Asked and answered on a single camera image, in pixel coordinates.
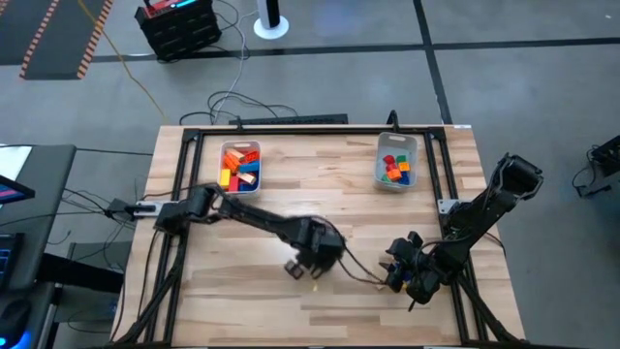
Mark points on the black floor device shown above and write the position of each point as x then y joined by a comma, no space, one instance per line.
603,165

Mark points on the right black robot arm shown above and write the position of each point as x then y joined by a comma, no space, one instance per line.
484,213

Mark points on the wooden block with face print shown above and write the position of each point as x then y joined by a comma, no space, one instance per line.
235,155

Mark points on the black power adapter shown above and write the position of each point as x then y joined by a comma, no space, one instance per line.
116,207

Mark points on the black clamp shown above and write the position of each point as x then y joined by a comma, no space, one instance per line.
393,121

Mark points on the black desk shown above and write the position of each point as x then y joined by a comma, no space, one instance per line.
43,194

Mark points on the green block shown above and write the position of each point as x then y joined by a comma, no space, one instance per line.
386,178
401,158

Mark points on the white plastic bin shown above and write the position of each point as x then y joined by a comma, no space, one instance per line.
381,145
239,193

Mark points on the long yellow block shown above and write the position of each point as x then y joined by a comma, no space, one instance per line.
225,178

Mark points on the black equipment case red top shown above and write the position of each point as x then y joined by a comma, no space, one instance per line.
179,29

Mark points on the small red block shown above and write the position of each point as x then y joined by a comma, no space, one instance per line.
390,167

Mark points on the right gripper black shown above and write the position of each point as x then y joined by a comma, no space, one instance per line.
416,271

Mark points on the small blue block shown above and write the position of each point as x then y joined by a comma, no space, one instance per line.
405,179

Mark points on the white round pedestal stand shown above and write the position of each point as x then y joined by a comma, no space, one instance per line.
271,24

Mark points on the black mat orange striped edge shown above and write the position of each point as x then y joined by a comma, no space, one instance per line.
53,34

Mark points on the black power strip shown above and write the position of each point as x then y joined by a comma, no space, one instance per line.
290,119

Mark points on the orange block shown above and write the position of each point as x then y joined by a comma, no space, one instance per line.
404,167

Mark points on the lit computer screen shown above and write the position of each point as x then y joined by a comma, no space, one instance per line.
14,191

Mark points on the white label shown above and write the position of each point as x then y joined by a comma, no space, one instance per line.
462,126

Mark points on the black aluminium table frame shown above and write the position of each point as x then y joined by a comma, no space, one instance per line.
315,131

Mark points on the small blue Duplo brick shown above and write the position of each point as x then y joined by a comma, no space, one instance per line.
407,276

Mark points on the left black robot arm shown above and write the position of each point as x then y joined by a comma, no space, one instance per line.
242,213

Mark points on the blue wooden block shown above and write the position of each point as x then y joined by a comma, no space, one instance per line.
250,168

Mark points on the black keyboard blue light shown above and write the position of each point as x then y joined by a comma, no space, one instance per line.
9,259

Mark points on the grey mounting plate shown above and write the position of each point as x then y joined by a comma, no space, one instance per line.
445,206
145,208

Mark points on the red rectangular wooden block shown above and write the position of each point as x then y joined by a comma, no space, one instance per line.
389,159

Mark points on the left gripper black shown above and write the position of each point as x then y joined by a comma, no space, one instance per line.
319,244

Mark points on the white paper sheet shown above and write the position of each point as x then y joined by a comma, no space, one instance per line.
12,160

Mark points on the orange cube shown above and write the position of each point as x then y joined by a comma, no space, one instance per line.
394,174

